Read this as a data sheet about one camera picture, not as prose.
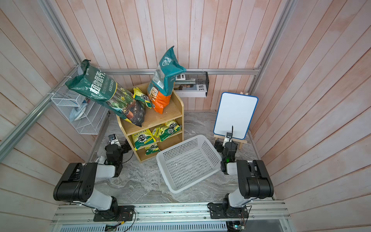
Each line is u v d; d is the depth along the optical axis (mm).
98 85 537
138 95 699
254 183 457
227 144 746
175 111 764
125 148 746
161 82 672
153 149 906
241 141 928
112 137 782
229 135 799
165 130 814
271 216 743
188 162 906
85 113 766
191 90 932
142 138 802
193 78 913
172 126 848
